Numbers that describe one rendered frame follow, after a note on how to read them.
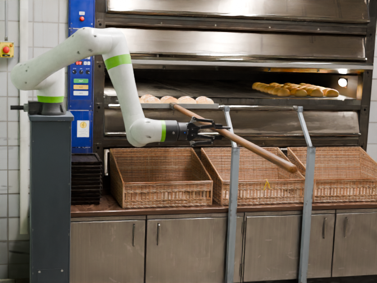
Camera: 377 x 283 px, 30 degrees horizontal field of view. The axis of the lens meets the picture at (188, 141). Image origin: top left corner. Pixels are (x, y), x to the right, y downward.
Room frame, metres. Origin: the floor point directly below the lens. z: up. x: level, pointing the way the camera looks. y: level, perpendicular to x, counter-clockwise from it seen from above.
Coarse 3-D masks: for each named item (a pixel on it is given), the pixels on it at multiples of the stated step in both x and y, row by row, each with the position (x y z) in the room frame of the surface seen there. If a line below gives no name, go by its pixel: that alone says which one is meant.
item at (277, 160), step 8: (176, 104) 3.89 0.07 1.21; (184, 112) 3.66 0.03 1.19; (192, 112) 3.56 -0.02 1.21; (224, 136) 2.97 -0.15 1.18; (232, 136) 2.86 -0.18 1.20; (240, 144) 2.75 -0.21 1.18; (248, 144) 2.67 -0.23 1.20; (256, 152) 2.56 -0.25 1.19; (264, 152) 2.50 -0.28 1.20; (272, 160) 2.40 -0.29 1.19; (280, 160) 2.35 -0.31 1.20; (288, 168) 2.26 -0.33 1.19; (296, 168) 2.25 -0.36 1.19
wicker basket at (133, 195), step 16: (112, 160) 4.33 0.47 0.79; (128, 160) 4.43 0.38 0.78; (144, 160) 4.46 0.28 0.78; (160, 160) 4.49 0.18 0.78; (176, 160) 4.52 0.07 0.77; (192, 160) 4.53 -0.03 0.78; (112, 176) 4.31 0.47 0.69; (128, 176) 4.40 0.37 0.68; (144, 176) 4.43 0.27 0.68; (176, 176) 4.49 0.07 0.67; (192, 176) 4.51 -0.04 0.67; (208, 176) 4.18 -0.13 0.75; (112, 192) 4.31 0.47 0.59; (128, 192) 3.98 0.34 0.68; (144, 192) 4.01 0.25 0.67; (160, 192) 4.04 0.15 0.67; (176, 192) 4.06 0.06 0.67; (192, 192) 4.10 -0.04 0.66; (208, 192) 4.12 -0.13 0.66
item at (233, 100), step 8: (104, 96) 4.47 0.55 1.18; (112, 96) 4.49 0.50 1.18; (288, 104) 4.77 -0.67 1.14; (296, 104) 4.78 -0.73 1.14; (304, 104) 4.79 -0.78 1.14; (312, 104) 4.81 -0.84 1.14; (320, 104) 4.82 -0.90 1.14; (328, 104) 4.84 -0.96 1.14; (336, 104) 4.85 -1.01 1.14; (344, 104) 4.87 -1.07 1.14; (352, 104) 4.89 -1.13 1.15; (360, 104) 4.90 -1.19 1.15
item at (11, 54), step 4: (0, 44) 4.22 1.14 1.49; (4, 44) 4.22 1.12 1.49; (8, 44) 4.23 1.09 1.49; (12, 44) 4.23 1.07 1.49; (0, 48) 4.22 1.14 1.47; (12, 48) 4.23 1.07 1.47; (0, 52) 4.22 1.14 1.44; (8, 52) 4.23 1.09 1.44; (12, 52) 4.23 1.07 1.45; (0, 56) 4.22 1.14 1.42; (4, 56) 4.22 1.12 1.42; (8, 56) 4.23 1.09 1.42; (12, 56) 4.23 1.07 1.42
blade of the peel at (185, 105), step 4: (144, 104) 3.95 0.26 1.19; (148, 104) 3.96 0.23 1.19; (152, 104) 3.97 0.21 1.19; (156, 104) 3.97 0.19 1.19; (160, 104) 3.98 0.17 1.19; (164, 104) 3.98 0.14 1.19; (168, 104) 3.99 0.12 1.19; (180, 104) 4.01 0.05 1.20; (184, 104) 4.01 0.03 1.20; (188, 104) 4.02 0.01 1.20; (192, 104) 4.02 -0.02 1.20; (196, 104) 4.03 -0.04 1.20; (200, 104) 4.04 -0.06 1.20; (204, 104) 4.04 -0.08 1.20; (208, 104) 4.05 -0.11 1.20; (212, 104) 4.05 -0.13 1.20; (216, 104) 4.06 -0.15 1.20; (216, 108) 4.06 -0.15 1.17
